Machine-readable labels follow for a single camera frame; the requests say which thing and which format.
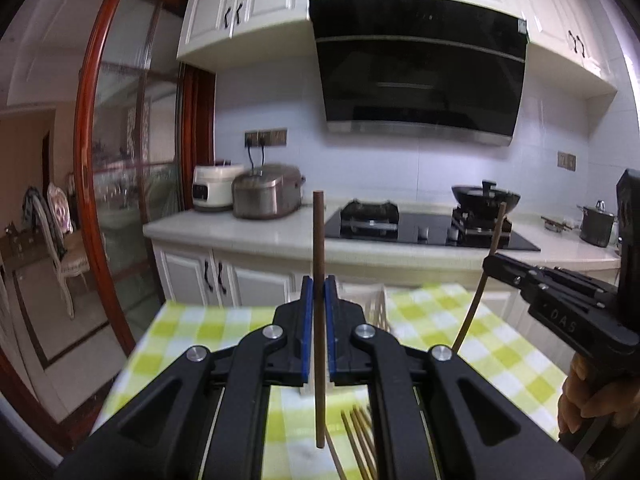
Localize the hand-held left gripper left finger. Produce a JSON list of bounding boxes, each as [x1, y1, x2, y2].
[[52, 275, 316, 480]]

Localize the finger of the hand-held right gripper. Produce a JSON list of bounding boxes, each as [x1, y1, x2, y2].
[[492, 252, 620, 300], [481, 258, 532, 307]]

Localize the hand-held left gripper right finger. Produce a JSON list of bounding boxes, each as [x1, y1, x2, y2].
[[324, 274, 586, 480]]

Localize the cream perforated utensil holder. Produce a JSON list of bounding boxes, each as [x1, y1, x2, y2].
[[299, 284, 392, 397]]

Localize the person's right hand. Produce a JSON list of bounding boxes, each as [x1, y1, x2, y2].
[[556, 355, 640, 436]]

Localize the steel pot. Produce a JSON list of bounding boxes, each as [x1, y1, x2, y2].
[[577, 200, 619, 249]]

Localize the black wok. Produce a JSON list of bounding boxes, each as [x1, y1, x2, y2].
[[451, 179, 522, 212]]

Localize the black gas stove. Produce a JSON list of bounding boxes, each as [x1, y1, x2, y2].
[[323, 199, 542, 253]]

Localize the green checked tablecloth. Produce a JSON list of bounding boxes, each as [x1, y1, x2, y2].
[[97, 282, 571, 480]]

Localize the silver rice cooker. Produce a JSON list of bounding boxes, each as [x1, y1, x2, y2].
[[231, 163, 307, 220]]

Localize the white rice cooker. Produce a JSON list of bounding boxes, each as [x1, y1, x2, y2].
[[192, 162, 246, 213]]

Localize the black range hood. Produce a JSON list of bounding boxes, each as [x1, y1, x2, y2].
[[308, 0, 531, 147]]

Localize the red framed glass sliding door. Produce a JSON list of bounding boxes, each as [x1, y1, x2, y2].
[[74, 0, 217, 358]]

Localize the white ornate dining chair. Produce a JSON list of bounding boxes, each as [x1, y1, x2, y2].
[[32, 182, 95, 319]]

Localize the dark cloth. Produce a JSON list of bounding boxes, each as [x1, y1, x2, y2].
[[21, 186, 46, 233]]

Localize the white upper kitchen cabinets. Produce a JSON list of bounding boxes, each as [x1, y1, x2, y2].
[[176, 0, 619, 99]]

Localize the wide wall outlet strip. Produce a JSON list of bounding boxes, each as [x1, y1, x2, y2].
[[244, 128, 289, 149]]

